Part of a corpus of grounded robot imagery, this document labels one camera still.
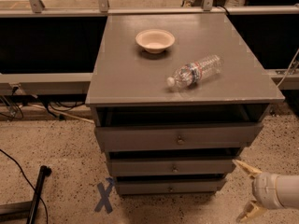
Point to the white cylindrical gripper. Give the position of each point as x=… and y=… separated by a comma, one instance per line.
x=263, y=189

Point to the grey drawer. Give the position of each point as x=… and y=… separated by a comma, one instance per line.
x=149, y=138
x=185, y=186
x=149, y=167

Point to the grey bottom drawer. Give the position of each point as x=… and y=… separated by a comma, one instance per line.
x=185, y=186

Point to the grey wooden drawer cabinet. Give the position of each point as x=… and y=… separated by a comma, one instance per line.
x=129, y=86

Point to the grey top drawer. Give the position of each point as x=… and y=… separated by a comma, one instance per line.
x=149, y=138

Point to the clear plastic water bottle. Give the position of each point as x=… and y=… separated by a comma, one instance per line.
x=191, y=73

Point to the blue tape X mark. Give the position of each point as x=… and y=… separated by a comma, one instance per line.
x=104, y=196

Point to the beige paper bowl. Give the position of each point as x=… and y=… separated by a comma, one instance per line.
x=155, y=41

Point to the black metal stand leg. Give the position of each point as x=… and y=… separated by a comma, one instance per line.
x=27, y=210

